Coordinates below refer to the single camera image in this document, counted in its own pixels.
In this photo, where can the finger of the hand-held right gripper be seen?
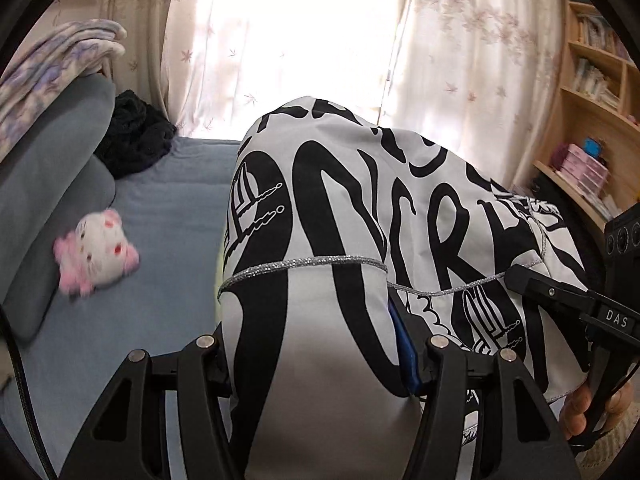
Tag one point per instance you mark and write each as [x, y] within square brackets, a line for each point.
[550, 290]

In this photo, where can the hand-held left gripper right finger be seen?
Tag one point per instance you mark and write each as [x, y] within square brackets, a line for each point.
[405, 355]

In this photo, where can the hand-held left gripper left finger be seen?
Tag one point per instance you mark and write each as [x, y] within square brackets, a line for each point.
[200, 360]

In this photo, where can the white black printed jacket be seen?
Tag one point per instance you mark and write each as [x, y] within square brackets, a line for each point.
[325, 210]

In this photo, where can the person's right hand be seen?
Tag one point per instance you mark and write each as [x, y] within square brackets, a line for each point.
[575, 410]

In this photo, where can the stack of papers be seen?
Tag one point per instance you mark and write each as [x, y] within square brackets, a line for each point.
[607, 205]

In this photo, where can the blue bed sheet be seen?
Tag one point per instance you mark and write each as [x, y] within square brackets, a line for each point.
[165, 260]

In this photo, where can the pink drawer box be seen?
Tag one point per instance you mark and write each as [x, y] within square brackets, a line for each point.
[582, 170]

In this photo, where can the small blue box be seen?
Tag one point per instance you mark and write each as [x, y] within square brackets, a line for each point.
[593, 148]

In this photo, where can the pink white cat plush toy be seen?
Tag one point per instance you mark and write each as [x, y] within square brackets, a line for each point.
[100, 250]

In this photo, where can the wooden bookshelf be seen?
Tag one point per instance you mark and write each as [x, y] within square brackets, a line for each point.
[600, 105]

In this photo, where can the row of books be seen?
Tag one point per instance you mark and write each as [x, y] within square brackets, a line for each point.
[595, 82]
[600, 35]

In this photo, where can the dark knitted cloth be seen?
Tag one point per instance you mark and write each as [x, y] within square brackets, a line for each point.
[135, 135]

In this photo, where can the floral sheer curtain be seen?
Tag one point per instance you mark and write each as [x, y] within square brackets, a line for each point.
[250, 35]
[475, 60]

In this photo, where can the purple floral blanket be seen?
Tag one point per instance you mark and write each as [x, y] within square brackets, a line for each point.
[45, 70]

